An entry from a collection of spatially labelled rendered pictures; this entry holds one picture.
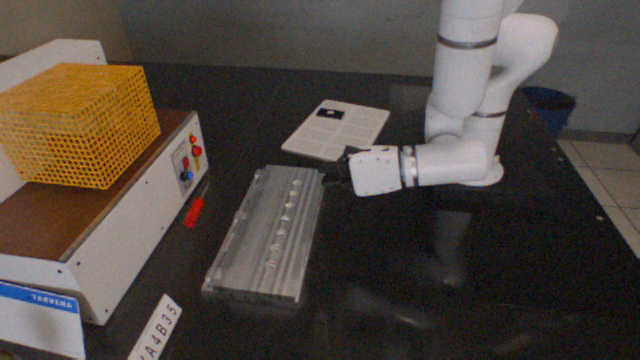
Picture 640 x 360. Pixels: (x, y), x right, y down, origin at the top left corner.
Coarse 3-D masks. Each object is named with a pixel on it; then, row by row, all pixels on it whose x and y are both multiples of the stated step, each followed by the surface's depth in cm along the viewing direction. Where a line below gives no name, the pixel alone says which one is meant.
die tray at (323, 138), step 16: (352, 112) 144; (368, 112) 144; (384, 112) 144; (304, 128) 135; (320, 128) 135; (336, 128) 135; (352, 128) 135; (368, 128) 135; (288, 144) 126; (304, 144) 126; (320, 144) 126; (336, 144) 126; (352, 144) 126; (368, 144) 126; (336, 160) 118
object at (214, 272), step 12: (264, 168) 111; (324, 192) 107; (240, 216) 94; (312, 240) 90; (216, 264) 84; (216, 276) 80; (204, 288) 79; (300, 288) 79; (240, 300) 79; (252, 300) 78; (264, 300) 77; (276, 300) 77
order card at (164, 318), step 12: (168, 300) 73; (156, 312) 70; (168, 312) 72; (180, 312) 75; (156, 324) 69; (168, 324) 71; (144, 336) 66; (156, 336) 68; (168, 336) 71; (144, 348) 65; (156, 348) 68
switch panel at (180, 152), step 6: (180, 144) 97; (192, 144) 103; (174, 150) 94; (180, 150) 97; (186, 150) 100; (174, 156) 94; (180, 156) 97; (174, 162) 94; (180, 162) 97; (198, 162) 108; (174, 168) 95; (180, 168) 98; (198, 168) 109; (180, 180) 98; (186, 180) 102; (192, 180) 105; (180, 186) 99
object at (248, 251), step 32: (256, 192) 101; (288, 192) 101; (320, 192) 101; (256, 224) 91; (288, 224) 91; (256, 256) 83; (288, 256) 83; (224, 288) 77; (256, 288) 76; (288, 288) 76
